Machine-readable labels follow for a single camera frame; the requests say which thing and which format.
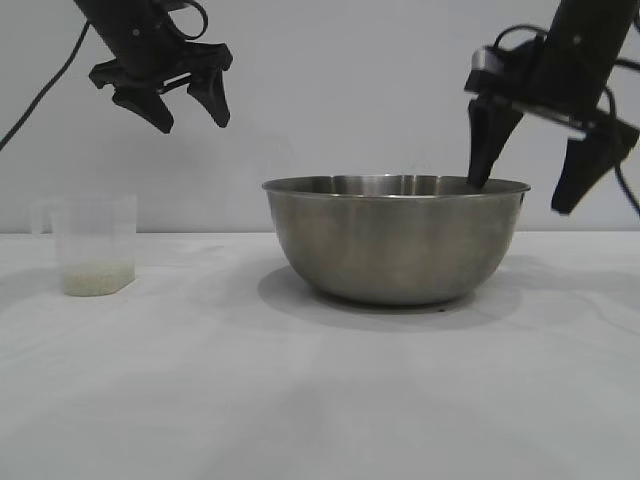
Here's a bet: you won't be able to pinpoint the white rice grains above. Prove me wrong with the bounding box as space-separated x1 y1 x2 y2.
63 262 137 297

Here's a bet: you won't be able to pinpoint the black right camera cable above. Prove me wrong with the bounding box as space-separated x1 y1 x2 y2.
491 23 549 51

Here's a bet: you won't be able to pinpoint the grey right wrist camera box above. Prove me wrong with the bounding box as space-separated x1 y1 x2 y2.
471 44 506 76

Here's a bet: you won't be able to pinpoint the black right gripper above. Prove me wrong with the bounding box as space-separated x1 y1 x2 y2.
463 0 640 215

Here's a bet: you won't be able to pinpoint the translucent plastic measuring cup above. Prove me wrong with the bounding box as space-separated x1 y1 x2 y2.
28 193 139 297

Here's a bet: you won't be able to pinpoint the long black left arm cable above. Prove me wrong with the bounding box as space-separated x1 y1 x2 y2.
0 19 91 149

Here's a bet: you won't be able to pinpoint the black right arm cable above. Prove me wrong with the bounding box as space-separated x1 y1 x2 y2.
602 54 640 219

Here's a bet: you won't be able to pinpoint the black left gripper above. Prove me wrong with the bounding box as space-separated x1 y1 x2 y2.
73 0 235 134

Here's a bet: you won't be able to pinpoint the black left gripper cable loop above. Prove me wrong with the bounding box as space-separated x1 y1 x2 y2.
167 0 209 41

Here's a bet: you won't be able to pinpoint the stainless steel bowl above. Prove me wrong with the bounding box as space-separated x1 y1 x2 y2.
260 173 532 307

